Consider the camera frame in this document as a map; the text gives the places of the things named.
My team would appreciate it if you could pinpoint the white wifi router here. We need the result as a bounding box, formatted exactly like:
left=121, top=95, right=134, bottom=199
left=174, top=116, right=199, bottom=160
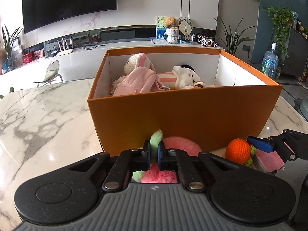
left=56, top=38, right=74, bottom=56

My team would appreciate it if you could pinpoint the black wall television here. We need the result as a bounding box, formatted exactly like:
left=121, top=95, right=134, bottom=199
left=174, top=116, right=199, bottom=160
left=23, top=0, right=117, bottom=33

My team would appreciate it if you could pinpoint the cow pattern figurine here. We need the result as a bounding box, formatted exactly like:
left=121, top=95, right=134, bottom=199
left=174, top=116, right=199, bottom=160
left=201, top=36, right=218, bottom=48

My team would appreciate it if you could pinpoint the pink fabric pouch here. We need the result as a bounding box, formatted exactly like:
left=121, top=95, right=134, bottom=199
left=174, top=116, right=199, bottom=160
left=111, top=67, right=162, bottom=96

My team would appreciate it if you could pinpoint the small white rocking chair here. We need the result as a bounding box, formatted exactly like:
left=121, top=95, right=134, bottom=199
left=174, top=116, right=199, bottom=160
left=35, top=60, right=63, bottom=87

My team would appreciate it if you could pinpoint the blue water bottle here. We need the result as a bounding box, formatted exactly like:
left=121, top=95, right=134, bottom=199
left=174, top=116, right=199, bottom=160
left=261, top=42, right=279, bottom=79

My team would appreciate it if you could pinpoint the hanging green vine plant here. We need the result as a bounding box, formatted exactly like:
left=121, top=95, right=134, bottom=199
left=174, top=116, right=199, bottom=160
left=264, top=6, right=293, bottom=56

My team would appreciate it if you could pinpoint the round paper fan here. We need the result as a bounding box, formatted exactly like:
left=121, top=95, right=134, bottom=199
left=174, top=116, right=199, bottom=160
left=178, top=17, right=193, bottom=41

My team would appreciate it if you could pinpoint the potted green plant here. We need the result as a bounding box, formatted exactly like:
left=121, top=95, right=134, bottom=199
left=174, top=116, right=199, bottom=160
left=215, top=16, right=254, bottom=55

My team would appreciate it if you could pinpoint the orange crochet fruit toy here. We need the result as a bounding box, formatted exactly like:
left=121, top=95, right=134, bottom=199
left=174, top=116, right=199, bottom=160
left=225, top=138, right=256, bottom=167

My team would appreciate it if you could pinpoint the white tv cabinet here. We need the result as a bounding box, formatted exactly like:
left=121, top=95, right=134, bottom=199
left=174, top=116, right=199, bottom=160
left=1, top=41, right=221, bottom=97

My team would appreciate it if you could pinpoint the dark grey cabinet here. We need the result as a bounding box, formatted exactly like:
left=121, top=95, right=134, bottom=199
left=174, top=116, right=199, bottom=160
left=281, top=28, right=307, bottom=77

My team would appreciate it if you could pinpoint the brown teddy bear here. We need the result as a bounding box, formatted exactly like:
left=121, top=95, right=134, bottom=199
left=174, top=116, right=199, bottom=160
left=164, top=17, right=178, bottom=29

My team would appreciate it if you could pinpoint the pink green plush toy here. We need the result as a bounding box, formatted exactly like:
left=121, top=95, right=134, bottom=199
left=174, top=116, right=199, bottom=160
left=132, top=129, right=202, bottom=184

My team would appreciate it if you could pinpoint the pink notebook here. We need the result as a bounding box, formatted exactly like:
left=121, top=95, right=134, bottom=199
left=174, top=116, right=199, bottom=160
left=255, top=142, right=296, bottom=173

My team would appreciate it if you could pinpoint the crochet white pink bunny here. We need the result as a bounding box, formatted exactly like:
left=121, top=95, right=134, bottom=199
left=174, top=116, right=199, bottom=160
left=111, top=53, right=156, bottom=95

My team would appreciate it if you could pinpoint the orange cardboard box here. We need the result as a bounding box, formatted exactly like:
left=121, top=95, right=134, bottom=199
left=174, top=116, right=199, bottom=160
left=88, top=45, right=282, bottom=156

